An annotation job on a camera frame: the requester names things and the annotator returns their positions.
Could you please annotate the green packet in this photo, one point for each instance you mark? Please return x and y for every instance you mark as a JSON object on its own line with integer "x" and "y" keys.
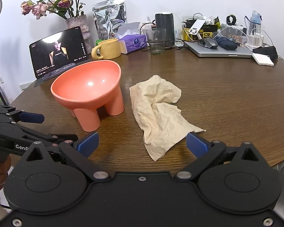
{"x": 99, "y": 42}

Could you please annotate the grey computer mouse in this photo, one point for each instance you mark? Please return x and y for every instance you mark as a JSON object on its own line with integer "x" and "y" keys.
{"x": 211, "y": 43}

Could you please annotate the wall outlet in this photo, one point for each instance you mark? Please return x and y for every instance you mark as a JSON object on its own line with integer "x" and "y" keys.
{"x": 1, "y": 80}

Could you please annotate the black face mask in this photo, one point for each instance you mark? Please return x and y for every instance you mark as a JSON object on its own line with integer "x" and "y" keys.
{"x": 266, "y": 51}

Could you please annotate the yellow mug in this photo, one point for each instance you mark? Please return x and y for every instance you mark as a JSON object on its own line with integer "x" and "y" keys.
{"x": 110, "y": 49}

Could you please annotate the black tablet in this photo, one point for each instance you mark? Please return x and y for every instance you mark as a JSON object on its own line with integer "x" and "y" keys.
{"x": 59, "y": 52}

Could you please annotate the clear drinking glass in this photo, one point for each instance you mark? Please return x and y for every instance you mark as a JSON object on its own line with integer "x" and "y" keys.
{"x": 156, "y": 48}

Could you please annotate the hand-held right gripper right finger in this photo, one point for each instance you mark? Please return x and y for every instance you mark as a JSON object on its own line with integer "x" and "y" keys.
{"x": 196, "y": 145}

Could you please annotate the grey tablet folio cover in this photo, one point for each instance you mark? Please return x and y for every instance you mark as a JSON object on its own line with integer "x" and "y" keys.
{"x": 41, "y": 82}

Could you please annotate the white power bank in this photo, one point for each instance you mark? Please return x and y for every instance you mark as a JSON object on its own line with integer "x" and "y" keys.
{"x": 196, "y": 27}

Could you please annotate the dark blue pouch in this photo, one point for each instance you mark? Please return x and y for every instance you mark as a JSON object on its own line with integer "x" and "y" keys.
{"x": 226, "y": 43}

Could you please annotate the orange footed bowl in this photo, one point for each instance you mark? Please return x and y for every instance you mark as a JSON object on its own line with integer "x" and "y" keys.
{"x": 85, "y": 82}

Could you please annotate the yellow and black box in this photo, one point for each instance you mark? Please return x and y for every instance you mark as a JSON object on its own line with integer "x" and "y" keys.
{"x": 207, "y": 34}

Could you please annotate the person's left hand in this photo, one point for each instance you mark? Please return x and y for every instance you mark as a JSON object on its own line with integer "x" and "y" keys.
{"x": 0, "y": 170}

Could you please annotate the clear plastic box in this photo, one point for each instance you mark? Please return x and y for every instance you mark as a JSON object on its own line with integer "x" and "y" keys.
{"x": 236, "y": 32}

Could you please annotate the black wristwatch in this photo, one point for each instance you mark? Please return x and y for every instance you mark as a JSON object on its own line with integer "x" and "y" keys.
{"x": 231, "y": 16}

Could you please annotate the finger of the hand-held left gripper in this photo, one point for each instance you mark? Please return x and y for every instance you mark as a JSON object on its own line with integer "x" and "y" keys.
{"x": 33, "y": 117}
{"x": 61, "y": 137}

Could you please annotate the beige cloth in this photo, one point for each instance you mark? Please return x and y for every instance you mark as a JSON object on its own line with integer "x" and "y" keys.
{"x": 156, "y": 113}

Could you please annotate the white charger block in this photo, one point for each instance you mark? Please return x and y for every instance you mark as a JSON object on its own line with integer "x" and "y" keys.
{"x": 254, "y": 40}

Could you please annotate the silver laptop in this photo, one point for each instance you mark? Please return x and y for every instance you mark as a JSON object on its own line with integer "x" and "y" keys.
{"x": 227, "y": 52}

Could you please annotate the white sponge pad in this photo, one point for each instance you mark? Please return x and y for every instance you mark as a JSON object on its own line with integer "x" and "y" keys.
{"x": 262, "y": 59}

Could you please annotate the black cylindrical speaker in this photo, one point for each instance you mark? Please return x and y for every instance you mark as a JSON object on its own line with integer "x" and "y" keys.
{"x": 164, "y": 21}

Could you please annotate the silver foil bag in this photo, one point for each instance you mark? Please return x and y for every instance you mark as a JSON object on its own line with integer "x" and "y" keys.
{"x": 108, "y": 16}

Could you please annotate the blue-lidded water bottle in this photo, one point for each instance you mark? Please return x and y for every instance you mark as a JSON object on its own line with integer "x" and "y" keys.
{"x": 255, "y": 20}

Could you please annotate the purple tissue box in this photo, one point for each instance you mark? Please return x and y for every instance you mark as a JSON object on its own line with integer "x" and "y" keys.
{"x": 135, "y": 42}

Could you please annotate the white heater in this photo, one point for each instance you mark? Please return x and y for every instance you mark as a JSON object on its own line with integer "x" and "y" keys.
{"x": 26, "y": 86}

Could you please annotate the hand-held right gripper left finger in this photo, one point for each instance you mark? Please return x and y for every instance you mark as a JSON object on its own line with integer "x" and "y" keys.
{"x": 88, "y": 144}

